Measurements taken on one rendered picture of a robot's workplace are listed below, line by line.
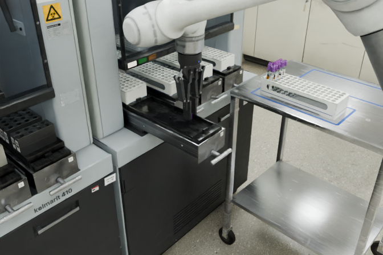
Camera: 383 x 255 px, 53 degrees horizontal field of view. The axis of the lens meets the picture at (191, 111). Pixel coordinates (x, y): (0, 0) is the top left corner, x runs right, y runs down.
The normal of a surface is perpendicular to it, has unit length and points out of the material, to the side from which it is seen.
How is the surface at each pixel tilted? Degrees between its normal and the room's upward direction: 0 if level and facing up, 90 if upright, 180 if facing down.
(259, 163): 0
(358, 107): 0
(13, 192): 90
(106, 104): 90
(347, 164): 0
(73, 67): 90
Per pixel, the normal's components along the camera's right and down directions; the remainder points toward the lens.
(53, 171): 0.75, 0.33
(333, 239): 0.00, -0.87
